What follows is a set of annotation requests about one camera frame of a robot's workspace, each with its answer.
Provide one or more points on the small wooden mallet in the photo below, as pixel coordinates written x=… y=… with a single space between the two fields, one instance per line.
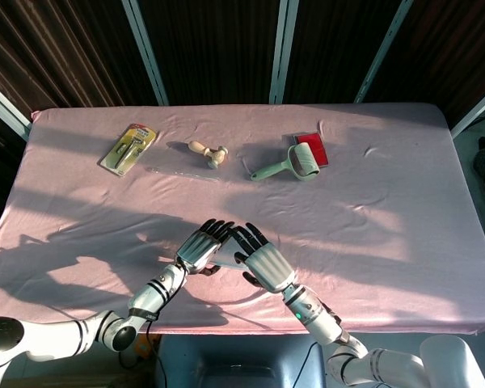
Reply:
x=210 y=153

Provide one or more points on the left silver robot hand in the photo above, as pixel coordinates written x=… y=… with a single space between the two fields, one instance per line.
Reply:
x=198 y=248

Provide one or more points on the pink tablecloth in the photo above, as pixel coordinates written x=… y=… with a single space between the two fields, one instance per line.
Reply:
x=347 y=242

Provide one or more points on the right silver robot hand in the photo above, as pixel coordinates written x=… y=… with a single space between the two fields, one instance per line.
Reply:
x=268 y=266

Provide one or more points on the yellow carded tool package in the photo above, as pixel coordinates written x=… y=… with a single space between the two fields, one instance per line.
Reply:
x=129 y=149

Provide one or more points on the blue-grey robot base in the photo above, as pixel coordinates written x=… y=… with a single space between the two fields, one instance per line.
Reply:
x=238 y=363

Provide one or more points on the red lint brush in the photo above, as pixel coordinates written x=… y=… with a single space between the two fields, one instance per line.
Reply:
x=313 y=143

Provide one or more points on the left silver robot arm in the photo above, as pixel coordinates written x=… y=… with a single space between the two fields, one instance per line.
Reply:
x=105 y=327

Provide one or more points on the green lint roller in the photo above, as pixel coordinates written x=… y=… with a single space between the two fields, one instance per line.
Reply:
x=299 y=161

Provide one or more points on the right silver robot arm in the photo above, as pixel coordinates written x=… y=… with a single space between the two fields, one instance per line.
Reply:
x=319 y=319

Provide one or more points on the light blue frame post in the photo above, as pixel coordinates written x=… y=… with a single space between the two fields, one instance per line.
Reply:
x=477 y=107
x=384 y=48
x=145 y=48
x=285 y=48
x=4 y=107

